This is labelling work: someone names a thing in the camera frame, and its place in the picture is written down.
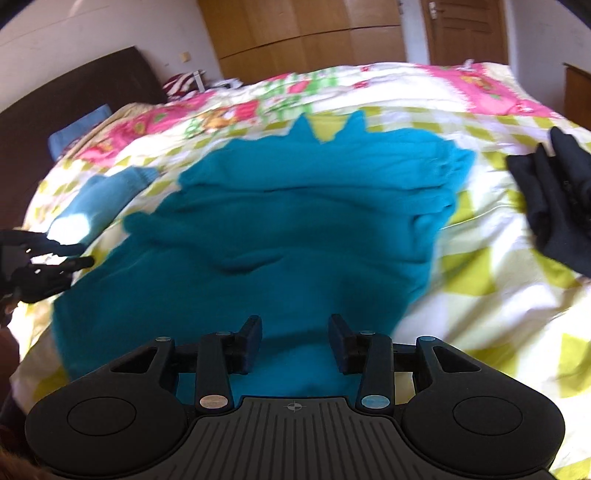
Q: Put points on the teal fleece sweater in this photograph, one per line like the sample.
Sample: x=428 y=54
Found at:
x=286 y=240

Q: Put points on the metal bottle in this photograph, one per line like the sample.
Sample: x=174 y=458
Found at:
x=200 y=81

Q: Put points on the red white striped cloth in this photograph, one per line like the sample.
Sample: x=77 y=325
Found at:
x=180 y=84

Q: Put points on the wooden cabinet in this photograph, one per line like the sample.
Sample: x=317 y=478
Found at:
x=579 y=94

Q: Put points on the wooden wardrobe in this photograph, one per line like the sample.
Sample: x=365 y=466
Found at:
x=300 y=37

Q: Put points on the dark wooden headboard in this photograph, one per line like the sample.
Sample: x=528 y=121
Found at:
x=69 y=92

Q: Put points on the printed floral bed quilt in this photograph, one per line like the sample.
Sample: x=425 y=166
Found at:
x=485 y=286

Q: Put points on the black garment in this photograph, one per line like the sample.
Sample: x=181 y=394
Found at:
x=554 y=207

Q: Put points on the blue pillow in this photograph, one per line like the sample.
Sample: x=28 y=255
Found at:
x=78 y=131

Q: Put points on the wooden door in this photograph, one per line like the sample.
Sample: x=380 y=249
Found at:
x=466 y=30

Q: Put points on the blue knit garment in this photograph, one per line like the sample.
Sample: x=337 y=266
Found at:
x=106 y=198

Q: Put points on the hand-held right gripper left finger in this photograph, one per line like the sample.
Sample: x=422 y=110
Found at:
x=251 y=344

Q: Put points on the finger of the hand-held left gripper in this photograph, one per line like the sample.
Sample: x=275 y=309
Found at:
x=60 y=248
x=51 y=277

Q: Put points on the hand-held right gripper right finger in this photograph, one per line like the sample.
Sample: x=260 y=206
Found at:
x=338 y=344

